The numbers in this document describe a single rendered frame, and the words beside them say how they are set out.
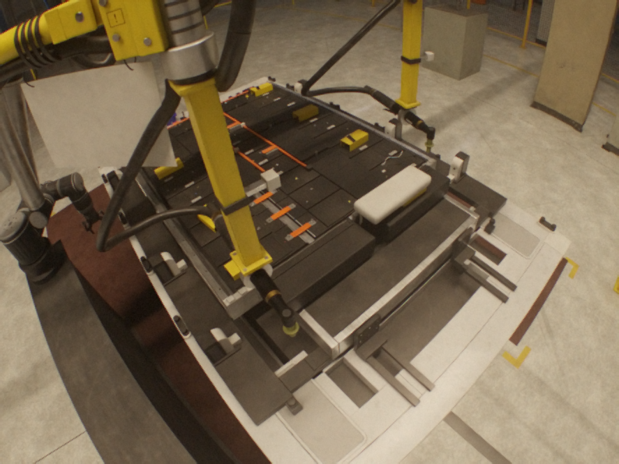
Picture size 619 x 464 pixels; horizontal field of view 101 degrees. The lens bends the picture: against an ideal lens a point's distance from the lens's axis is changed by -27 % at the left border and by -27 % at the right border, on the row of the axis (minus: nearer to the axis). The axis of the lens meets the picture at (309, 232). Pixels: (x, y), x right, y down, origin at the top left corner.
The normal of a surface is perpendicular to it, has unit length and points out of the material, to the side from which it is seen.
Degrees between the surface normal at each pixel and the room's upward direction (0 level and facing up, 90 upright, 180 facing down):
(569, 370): 0
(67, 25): 90
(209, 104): 90
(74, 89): 90
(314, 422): 0
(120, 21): 90
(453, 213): 0
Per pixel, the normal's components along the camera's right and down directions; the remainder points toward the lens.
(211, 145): 0.55, 0.58
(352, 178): -0.09, -0.67
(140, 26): -0.06, 0.74
